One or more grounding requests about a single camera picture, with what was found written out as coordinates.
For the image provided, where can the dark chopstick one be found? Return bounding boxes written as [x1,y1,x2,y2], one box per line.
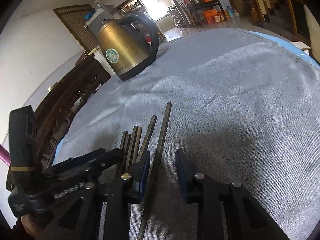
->
[137,102,172,240]

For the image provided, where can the dark chopstick six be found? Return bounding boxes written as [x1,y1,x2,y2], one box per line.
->
[116,131,127,176]

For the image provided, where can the person's left hand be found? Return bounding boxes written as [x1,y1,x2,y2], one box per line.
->
[21,214,44,238]

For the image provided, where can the purple thermos bottle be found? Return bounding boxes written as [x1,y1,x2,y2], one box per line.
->
[0,145,11,166]

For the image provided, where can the dark wooden sideboard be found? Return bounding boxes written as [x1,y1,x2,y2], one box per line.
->
[6,51,112,190]

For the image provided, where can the grey tablecloth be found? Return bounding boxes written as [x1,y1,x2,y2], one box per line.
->
[54,28,319,239]

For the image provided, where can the gold electric kettle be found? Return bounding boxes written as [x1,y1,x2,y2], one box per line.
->
[97,14,159,81]

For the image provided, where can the grey refrigerator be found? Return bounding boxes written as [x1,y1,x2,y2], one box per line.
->
[84,0,116,37]

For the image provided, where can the dark wooden side table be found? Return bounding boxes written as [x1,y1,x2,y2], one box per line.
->
[188,0,228,26]

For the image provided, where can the blue water jug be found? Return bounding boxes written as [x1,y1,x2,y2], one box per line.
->
[227,6,234,17]

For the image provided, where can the blue round table cover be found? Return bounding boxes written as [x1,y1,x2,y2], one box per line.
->
[225,29,319,77]

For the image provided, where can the small white stool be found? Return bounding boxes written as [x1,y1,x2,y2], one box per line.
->
[291,41,311,55]

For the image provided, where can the beige sofa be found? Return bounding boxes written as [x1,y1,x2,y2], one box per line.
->
[304,5,320,62]

